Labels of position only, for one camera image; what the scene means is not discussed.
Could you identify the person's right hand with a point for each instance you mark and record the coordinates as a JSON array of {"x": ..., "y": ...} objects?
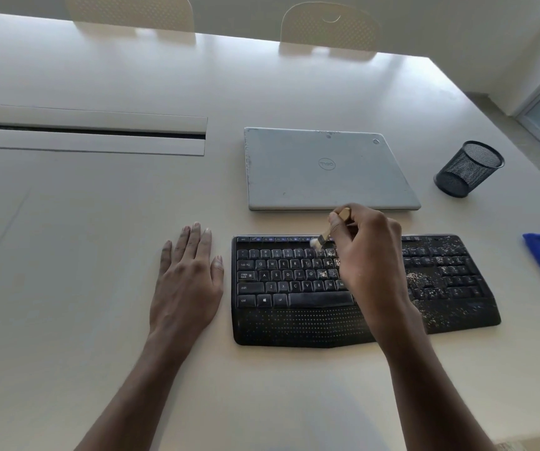
[{"x": 378, "y": 267}]

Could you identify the person's left hand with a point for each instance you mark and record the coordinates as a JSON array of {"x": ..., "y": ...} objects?
[{"x": 187, "y": 291}]

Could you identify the small wooden brush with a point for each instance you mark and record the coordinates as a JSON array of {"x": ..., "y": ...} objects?
[{"x": 343, "y": 214}]

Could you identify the black keyboard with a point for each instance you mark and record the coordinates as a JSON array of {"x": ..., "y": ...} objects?
[{"x": 298, "y": 314}]

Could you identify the person's right forearm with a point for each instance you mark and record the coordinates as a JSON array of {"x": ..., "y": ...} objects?
[{"x": 439, "y": 408}]

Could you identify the person's left forearm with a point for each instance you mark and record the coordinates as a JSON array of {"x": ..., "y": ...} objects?
[{"x": 129, "y": 399}]

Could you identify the silver laptop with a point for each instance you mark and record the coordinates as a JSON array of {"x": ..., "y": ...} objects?
[{"x": 317, "y": 178}]

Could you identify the black mesh pen holder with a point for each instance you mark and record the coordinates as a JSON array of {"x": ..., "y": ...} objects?
[{"x": 467, "y": 171}]

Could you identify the cream perforated chair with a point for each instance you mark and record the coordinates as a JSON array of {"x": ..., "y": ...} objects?
[
  {"x": 129, "y": 11},
  {"x": 331, "y": 25}
]

